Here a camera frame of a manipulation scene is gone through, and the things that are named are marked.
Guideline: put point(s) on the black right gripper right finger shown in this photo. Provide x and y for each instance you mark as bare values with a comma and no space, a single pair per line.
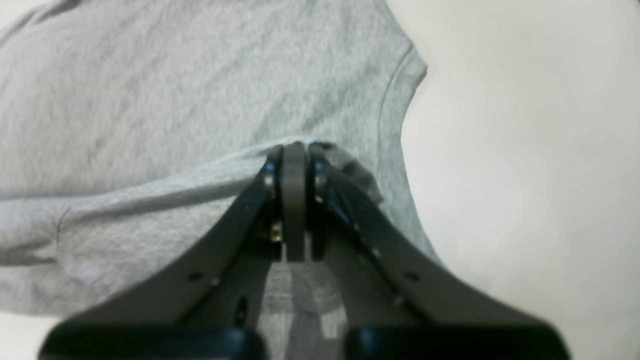
399,304

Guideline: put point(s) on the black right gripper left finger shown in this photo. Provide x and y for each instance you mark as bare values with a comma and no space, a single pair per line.
203,306

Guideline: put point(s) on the grey T-shirt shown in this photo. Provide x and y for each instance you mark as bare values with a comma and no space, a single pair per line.
128,127

